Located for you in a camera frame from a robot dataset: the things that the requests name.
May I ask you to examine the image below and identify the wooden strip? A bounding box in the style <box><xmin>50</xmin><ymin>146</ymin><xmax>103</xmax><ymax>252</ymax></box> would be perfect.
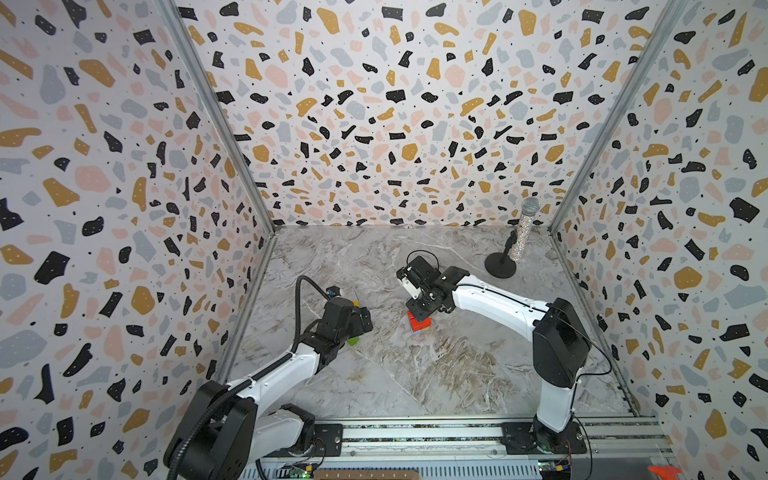
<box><xmin>313</xmin><ymin>469</ymin><xmax>421</xmax><ymax>480</ymax></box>

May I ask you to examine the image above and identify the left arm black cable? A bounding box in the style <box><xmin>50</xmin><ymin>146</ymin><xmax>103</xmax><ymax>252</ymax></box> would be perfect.
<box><xmin>292</xmin><ymin>275</ymin><xmax>331</xmax><ymax>352</ymax></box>

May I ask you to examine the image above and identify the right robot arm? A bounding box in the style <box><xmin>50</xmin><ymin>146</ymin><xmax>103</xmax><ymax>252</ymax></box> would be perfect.
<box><xmin>396</xmin><ymin>256</ymin><xmax>592</xmax><ymax>453</ymax></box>

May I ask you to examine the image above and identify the glitter microphone on stand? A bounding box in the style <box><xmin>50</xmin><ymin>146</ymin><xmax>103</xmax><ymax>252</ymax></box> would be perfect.
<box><xmin>484</xmin><ymin>197</ymin><xmax>540</xmax><ymax>279</ymax></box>

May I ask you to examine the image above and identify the red clamp handle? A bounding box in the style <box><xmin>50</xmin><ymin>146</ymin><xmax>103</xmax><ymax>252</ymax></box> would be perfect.
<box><xmin>647</xmin><ymin>465</ymin><xmax>682</xmax><ymax>480</ymax></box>

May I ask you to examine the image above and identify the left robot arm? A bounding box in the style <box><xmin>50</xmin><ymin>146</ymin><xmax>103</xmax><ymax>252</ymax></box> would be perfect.
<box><xmin>163</xmin><ymin>296</ymin><xmax>373</xmax><ymax>479</ymax></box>

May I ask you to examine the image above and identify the red block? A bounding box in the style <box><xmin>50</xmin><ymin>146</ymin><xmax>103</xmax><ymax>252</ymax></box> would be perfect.
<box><xmin>407</xmin><ymin>311</ymin><xmax>432</xmax><ymax>333</ymax></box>

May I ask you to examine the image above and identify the aluminium mounting rail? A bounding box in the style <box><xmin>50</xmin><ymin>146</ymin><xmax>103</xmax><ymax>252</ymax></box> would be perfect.
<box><xmin>238</xmin><ymin>416</ymin><xmax>680</xmax><ymax>479</ymax></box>

